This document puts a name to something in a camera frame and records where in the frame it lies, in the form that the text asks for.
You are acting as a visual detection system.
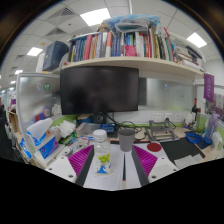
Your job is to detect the blue and white tissue box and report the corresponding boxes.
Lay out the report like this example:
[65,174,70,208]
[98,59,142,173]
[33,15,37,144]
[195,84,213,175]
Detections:
[25,118,59,160]

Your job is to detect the green translucent glass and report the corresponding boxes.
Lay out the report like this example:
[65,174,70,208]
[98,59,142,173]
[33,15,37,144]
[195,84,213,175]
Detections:
[196,113,208,133]

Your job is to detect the ceiling light panels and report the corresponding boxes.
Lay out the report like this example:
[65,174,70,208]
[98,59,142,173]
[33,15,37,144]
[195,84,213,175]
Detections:
[9,7,208,84]

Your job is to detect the grey metal laptop stand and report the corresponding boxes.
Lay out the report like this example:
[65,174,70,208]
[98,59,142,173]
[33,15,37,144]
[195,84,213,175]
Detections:
[145,119,180,144]

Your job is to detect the dark blue box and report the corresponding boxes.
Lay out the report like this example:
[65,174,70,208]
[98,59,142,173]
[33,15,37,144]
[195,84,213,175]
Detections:
[42,40,70,72]

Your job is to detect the blue coiled cable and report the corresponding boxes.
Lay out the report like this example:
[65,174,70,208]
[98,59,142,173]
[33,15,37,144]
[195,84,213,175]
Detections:
[184,131,204,145]

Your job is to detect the black desk mat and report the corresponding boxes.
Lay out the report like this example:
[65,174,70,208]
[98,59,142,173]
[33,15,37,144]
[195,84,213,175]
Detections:
[159,137,206,164]

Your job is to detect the black computer monitor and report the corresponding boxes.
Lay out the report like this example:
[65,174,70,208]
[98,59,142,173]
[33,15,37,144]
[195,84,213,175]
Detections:
[59,65,140,125]

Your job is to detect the small blue device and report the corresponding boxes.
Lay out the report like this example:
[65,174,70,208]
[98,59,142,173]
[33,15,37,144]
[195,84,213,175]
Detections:
[99,123,117,134]

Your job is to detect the shelf unit with books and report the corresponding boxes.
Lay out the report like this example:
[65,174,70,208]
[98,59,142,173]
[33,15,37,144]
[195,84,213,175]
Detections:
[61,14,206,79]

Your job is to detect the white wall socket panel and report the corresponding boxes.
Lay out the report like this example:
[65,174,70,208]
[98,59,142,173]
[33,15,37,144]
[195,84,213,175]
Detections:
[151,112,184,124]

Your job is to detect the clear plastic box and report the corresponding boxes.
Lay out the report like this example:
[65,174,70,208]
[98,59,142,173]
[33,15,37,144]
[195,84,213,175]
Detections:
[76,122,101,136]

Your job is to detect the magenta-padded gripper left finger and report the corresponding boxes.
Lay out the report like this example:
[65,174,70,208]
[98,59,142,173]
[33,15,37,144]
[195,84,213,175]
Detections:
[44,144,96,188]

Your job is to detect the purple hanging banner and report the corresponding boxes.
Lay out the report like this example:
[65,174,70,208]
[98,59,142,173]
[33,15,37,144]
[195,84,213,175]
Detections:
[203,73,216,104]

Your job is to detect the dark wine bottle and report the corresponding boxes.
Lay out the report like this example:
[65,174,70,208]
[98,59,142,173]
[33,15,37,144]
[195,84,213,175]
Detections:
[191,98,199,122]

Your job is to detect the purple translucent drink bottle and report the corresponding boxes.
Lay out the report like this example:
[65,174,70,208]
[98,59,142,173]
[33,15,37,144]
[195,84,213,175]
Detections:
[203,112,221,145]

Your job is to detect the grey ribbed cup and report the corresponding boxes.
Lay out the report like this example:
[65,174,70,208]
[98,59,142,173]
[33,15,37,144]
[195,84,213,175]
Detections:
[118,128,136,153]

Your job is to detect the clear plastic water bottle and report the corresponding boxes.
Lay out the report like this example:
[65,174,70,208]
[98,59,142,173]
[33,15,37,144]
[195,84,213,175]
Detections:
[92,128,113,176]

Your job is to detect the black cable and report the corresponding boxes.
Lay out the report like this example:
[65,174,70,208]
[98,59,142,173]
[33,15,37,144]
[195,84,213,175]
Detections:
[106,113,148,141]

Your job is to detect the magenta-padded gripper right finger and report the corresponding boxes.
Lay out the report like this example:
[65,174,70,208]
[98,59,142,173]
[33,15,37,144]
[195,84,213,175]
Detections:
[130,144,180,188]

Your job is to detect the flat round red coaster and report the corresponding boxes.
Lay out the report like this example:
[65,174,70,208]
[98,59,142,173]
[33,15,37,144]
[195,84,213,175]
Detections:
[146,142,163,153]

